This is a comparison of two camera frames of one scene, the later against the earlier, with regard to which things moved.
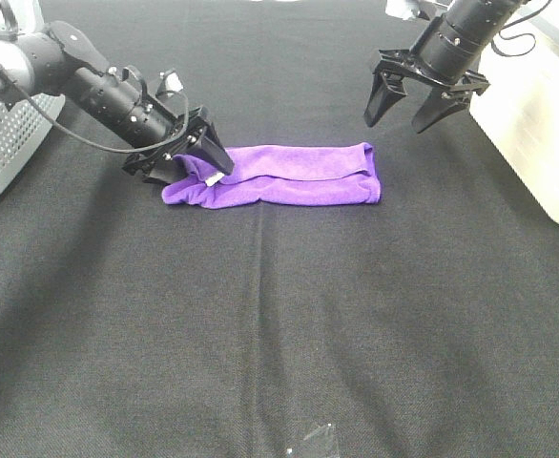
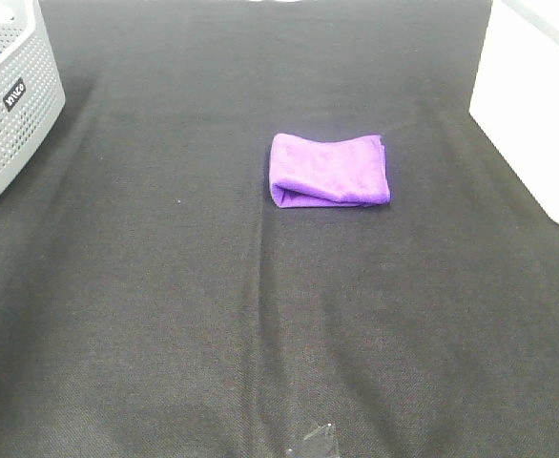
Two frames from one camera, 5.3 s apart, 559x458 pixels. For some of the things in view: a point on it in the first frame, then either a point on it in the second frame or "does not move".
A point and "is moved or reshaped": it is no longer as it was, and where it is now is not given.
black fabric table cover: (446, 321) does not move
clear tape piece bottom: (320, 443) does not move
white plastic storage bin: (534, 102) does not move
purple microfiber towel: (340, 174) is moved or reshaped
